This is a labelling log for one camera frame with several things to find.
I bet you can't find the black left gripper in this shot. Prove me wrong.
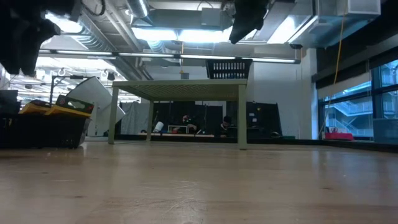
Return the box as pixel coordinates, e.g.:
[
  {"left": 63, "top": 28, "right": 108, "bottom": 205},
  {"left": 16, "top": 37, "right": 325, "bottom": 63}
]
[{"left": 0, "top": 0, "right": 82, "bottom": 77}]

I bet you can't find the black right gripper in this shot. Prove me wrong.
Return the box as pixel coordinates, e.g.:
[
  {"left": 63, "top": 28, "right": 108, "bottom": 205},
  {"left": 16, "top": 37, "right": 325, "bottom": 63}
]
[{"left": 228, "top": 0, "right": 270, "bottom": 44}]

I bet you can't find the black plastic mesh basket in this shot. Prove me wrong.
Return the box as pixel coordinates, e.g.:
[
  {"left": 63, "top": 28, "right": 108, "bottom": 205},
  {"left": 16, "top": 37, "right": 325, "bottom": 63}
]
[
  {"left": 205, "top": 58, "right": 254, "bottom": 80},
  {"left": 0, "top": 113, "right": 91, "bottom": 149}
]

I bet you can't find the yellow crayon box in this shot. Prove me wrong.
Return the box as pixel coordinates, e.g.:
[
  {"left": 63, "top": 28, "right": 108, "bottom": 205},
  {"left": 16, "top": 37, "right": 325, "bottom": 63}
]
[
  {"left": 18, "top": 99, "right": 53, "bottom": 116},
  {"left": 45, "top": 94, "right": 95, "bottom": 119}
]

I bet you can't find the green perforated metal shelf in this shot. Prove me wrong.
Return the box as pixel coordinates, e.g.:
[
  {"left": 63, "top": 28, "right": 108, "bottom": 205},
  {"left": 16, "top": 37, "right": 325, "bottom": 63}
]
[{"left": 108, "top": 78, "right": 248, "bottom": 151}]

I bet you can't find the black monitor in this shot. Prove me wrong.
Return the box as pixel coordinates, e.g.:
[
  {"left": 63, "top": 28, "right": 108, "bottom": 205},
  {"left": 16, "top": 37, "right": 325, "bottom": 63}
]
[{"left": 0, "top": 89, "right": 20, "bottom": 115}]

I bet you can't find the long LED light bar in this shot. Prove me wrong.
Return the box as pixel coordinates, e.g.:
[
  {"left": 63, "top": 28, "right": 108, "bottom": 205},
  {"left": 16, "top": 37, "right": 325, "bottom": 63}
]
[{"left": 39, "top": 46, "right": 302, "bottom": 65}]

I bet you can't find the black light stand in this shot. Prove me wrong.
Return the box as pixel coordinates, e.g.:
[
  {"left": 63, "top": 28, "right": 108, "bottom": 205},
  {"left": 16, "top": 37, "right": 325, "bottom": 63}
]
[{"left": 48, "top": 74, "right": 94, "bottom": 116}]

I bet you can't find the black partition screen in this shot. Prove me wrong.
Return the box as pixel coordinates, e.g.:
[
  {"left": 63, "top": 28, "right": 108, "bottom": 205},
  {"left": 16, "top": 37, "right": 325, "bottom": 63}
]
[
  {"left": 152, "top": 101, "right": 223, "bottom": 135},
  {"left": 226, "top": 101, "right": 283, "bottom": 138}
]

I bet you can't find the person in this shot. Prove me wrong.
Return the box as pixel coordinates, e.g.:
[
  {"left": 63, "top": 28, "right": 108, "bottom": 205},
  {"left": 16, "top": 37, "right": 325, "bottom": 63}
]
[
  {"left": 220, "top": 115, "right": 233, "bottom": 134},
  {"left": 181, "top": 114, "right": 198, "bottom": 134}
]

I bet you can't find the grey cloth cover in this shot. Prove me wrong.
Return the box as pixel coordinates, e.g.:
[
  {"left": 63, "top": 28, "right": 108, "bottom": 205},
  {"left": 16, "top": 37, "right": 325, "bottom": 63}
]
[{"left": 120, "top": 101, "right": 154, "bottom": 135}]

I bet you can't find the red storage box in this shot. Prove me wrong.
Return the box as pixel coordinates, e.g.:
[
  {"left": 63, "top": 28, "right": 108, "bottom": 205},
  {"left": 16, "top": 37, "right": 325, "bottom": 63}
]
[{"left": 325, "top": 126, "right": 354, "bottom": 141}]

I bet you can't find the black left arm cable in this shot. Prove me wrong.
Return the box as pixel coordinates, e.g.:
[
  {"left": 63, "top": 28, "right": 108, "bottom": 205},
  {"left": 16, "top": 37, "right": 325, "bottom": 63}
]
[{"left": 81, "top": 0, "right": 107, "bottom": 17}]

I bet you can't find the yellow hanging cable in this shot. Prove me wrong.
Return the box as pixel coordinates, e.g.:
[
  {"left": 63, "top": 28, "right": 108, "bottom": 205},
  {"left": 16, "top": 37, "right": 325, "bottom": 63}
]
[{"left": 323, "top": 0, "right": 348, "bottom": 126}]

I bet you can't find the black aluminium rig frame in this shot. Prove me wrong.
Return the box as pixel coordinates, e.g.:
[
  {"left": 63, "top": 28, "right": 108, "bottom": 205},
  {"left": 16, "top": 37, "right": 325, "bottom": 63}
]
[{"left": 90, "top": 133, "right": 398, "bottom": 154}]

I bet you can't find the white frame box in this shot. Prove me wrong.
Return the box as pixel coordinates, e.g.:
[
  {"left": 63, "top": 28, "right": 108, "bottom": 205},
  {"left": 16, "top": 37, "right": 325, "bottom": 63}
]
[{"left": 167, "top": 124, "right": 190, "bottom": 134}]

